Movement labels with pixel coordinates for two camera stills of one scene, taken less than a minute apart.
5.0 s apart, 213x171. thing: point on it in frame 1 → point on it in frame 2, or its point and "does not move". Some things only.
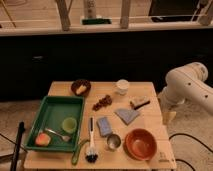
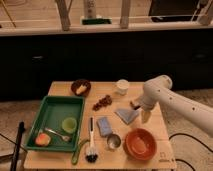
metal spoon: x=63 y=137 does not move
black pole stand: x=21 y=128 does not move
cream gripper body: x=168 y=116 → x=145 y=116
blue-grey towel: x=127 y=115 does not move
